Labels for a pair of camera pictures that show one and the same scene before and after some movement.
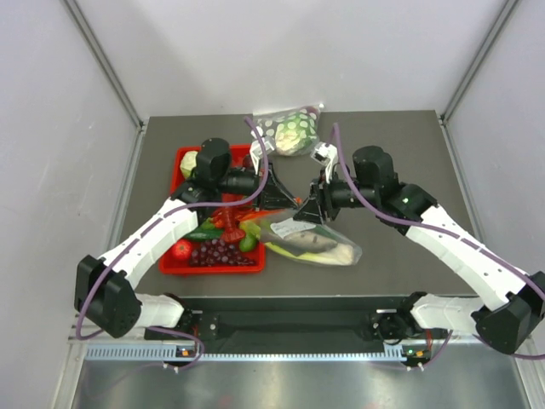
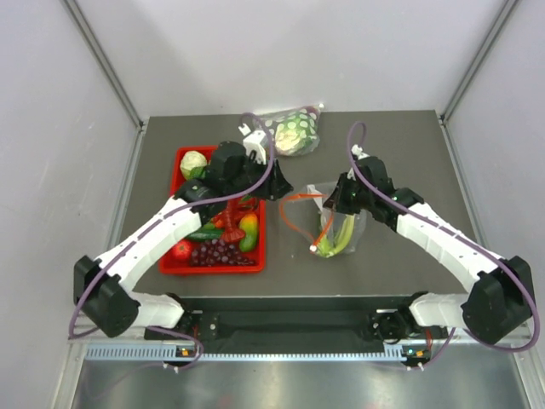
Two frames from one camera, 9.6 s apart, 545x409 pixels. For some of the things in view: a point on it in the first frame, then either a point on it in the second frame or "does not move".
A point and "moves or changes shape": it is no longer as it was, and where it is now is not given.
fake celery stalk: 336,256 -> 325,246
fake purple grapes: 217,252 does not move
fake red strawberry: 181,249 does not move
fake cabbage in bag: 295,134 does not move
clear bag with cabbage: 293,130 does not move
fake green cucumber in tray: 204,234 does not move
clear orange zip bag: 283,233 moves or changes shape
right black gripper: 321,198 -> 336,200
